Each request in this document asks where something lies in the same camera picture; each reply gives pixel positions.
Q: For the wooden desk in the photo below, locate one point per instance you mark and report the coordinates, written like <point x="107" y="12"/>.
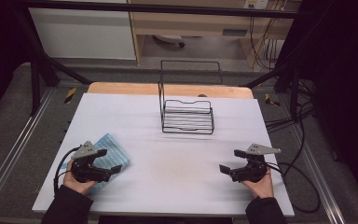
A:
<point x="199" y="23"/>

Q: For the black frame crossbar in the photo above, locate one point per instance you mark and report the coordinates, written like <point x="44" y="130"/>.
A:
<point x="167" y="7"/>

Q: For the black metal stand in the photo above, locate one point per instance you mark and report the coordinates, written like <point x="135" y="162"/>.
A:
<point x="292" y="74"/>
<point x="37" y="71"/>

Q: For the wooden table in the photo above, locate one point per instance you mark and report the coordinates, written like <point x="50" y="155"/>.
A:
<point x="130" y="88"/>

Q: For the person's left hand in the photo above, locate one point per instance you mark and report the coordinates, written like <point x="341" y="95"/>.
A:
<point x="79" y="186"/>

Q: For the white table board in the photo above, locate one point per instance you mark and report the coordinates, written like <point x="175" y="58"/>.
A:
<point x="174" y="168"/>

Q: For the person's right hand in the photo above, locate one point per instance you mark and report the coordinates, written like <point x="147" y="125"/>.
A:
<point x="261" y="188"/>

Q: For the blue striped cloth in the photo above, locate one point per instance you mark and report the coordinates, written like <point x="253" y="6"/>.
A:
<point x="112" y="152"/>

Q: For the aluminium floor rail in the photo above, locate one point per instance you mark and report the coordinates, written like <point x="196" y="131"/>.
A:
<point x="15" y="146"/>
<point x="317" y="174"/>

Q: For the white cabinet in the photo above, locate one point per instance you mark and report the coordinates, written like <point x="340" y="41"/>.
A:
<point x="80" y="34"/>

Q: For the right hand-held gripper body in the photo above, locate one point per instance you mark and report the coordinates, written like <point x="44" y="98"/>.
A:
<point x="251" y="169"/>

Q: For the white wall socket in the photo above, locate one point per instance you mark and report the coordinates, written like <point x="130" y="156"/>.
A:
<point x="256" y="3"/>

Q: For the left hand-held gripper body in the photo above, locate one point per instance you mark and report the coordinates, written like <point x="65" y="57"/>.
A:
<point x="85" y="169"/>

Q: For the grey chair base with caster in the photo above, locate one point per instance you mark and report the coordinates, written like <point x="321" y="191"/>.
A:
<point x="169" y="38"/>

